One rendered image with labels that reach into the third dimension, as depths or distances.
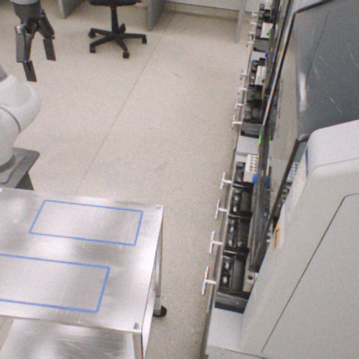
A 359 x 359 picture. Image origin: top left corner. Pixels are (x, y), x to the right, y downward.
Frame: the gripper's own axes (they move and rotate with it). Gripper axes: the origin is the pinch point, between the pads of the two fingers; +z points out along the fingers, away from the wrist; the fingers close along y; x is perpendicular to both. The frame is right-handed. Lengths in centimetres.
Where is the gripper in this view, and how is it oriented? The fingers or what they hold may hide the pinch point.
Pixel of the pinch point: (41, 66)
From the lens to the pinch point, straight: 131.6
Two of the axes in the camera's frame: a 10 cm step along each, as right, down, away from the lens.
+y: -2.0, 6.9, -6.9
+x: 9.8, 1.8, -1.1
